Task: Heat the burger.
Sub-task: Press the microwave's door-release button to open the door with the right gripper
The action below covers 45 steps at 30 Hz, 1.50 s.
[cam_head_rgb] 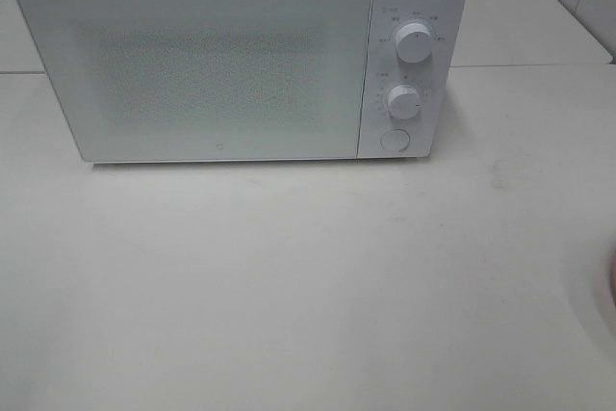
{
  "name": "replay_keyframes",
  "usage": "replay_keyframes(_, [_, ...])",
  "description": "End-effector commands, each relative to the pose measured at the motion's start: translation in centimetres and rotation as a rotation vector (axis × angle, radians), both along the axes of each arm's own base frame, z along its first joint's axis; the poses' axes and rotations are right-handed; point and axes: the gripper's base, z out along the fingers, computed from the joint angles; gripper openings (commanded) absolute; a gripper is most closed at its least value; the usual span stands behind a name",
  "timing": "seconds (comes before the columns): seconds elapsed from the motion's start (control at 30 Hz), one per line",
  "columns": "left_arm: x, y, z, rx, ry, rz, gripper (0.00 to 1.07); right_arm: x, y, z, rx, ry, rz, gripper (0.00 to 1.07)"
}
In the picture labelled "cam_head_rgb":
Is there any round white door-release button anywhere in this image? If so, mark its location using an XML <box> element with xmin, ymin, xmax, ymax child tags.
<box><xmin>380</xmin><ymin>129</ymin><xmax>410</xmax><ymax>154</ymax></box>

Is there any pink round plate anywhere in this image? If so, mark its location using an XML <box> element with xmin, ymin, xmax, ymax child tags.
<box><xmin>599</xmin><ymin>247</ymin><xmax>616</xmax><ymax>306</ymax></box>

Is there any white microwave door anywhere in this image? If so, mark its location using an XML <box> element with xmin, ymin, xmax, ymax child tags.
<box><xmin>18</xmin><ymin>0</ymin><xmax>371</xmax><ymax>163</ymax></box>

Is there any lower white timer knob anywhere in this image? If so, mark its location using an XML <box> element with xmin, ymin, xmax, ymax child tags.
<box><xmin>386</xmin><ymin>85</ymin><xmax>422</xmax><ymax>120</ymax></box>

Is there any upper white power knob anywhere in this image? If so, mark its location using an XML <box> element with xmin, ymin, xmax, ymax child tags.
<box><xmin>394</xmin><ymin>20</ymin><xmax>434</xmax><ymax>64</ymax></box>

